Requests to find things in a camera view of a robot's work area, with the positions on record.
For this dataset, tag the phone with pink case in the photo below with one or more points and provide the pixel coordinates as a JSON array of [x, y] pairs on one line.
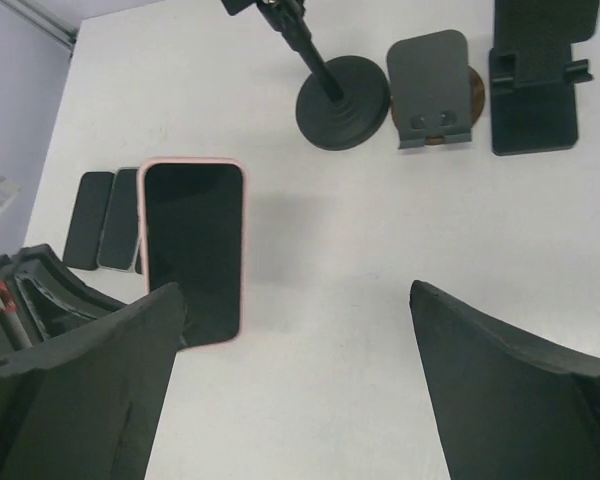
[[191, 222]]

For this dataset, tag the left aluminium frame post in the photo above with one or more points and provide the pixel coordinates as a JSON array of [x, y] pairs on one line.
[[41, 18]]

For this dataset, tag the brown round base phone stand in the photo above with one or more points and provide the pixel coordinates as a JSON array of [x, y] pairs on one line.
[[436, 97]]

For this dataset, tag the phone with clear case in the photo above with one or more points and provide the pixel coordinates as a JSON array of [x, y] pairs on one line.
[[120, 235]]

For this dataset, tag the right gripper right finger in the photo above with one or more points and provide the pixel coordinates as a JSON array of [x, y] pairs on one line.
[[508, 404]]

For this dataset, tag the black folding phone stand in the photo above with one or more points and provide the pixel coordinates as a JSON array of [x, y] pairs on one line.
[[532, 73]]

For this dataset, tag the black round base clamp stand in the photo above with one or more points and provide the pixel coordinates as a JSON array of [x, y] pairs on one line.
[[344, 101]]

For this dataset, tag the black phone dark case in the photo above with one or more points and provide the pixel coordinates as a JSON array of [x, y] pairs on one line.
[[87, 220]]

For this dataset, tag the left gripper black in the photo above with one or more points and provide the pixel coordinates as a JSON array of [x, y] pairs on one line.
[[40, 299]]

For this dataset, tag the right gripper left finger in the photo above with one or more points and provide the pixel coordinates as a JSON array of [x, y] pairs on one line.
[[86, 404]]

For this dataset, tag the phone with beige case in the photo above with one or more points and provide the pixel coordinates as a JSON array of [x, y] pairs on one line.
[[138, 263]]

